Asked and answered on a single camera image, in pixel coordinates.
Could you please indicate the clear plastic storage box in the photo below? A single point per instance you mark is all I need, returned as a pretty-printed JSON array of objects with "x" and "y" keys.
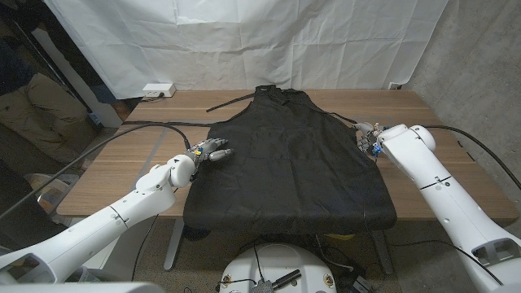
[{"x": 49, "y": 191}]

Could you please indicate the white creased backdrop sheet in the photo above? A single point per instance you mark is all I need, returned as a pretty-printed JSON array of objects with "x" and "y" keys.
[{"x": 244, "y": 40}]

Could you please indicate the black apron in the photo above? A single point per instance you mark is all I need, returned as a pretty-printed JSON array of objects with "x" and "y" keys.
[{"x": 285, "y": 171}]

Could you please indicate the person in black trousers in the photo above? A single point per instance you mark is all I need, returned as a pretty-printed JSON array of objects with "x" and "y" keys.
[{"x": 20, "y": 215}]

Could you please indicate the person in khaki trousers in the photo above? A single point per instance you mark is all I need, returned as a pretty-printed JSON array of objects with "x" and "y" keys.
[{"x": 45, "y": 110}]

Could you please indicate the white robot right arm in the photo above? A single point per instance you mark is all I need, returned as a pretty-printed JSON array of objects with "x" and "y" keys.
[{"x": 447, "y": 195}]

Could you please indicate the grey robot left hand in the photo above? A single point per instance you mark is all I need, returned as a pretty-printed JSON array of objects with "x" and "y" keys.
[{"x": 209, "y": 148}]

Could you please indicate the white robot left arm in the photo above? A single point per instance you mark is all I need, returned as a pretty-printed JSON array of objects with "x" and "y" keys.
[{"x": 102, "y": 224}]

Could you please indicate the person in blue jeans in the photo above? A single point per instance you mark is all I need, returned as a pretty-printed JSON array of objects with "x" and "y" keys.
[{"x": 103, "y": 94}]

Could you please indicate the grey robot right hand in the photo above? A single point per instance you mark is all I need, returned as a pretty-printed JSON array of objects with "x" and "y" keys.
[{"x": 368, "y": 138}]

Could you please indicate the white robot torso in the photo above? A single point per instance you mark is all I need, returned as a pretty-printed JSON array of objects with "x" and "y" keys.
[{"x": 281, "y": 260}]

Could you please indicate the grey table leg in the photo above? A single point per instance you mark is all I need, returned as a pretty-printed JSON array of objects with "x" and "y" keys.
[
  {"x": 174, "y": 244},
  {"x": 382, "y": 252}
]

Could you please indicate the yellow plastic box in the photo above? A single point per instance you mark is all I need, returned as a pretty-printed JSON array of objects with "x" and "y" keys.
[{"x": 340, "y": 236}]

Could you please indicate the white power strip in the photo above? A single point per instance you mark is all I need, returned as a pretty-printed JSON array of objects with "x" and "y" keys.
[{"x": 158, "y": 89}]

